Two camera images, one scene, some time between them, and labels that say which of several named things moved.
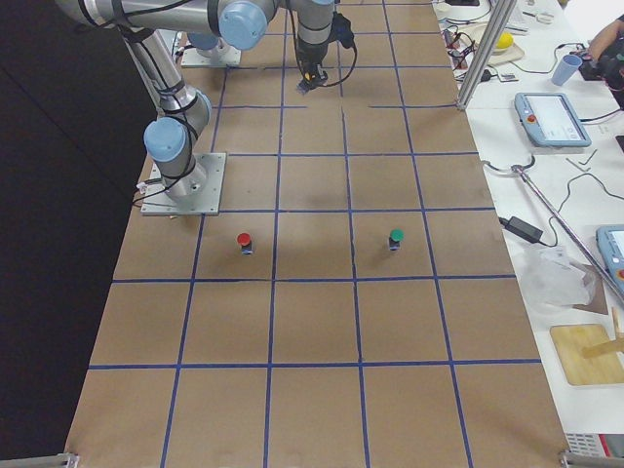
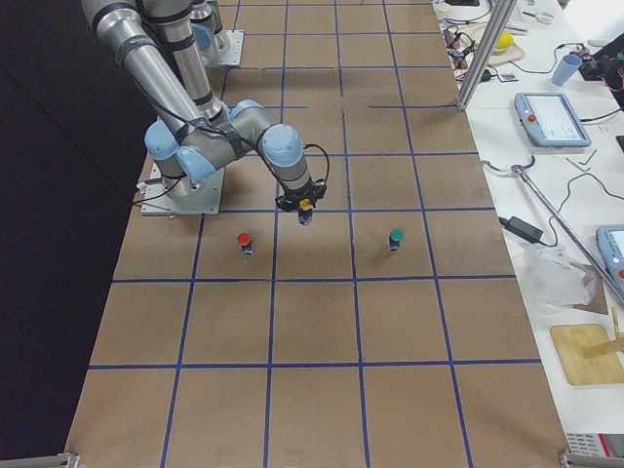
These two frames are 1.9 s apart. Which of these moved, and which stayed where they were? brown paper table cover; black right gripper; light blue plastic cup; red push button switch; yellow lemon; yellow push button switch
Moved: yellow push button switch; black right gripper
Stayed: red push button switch; yellow lemon; light blue plastic cup; brown paper table cover
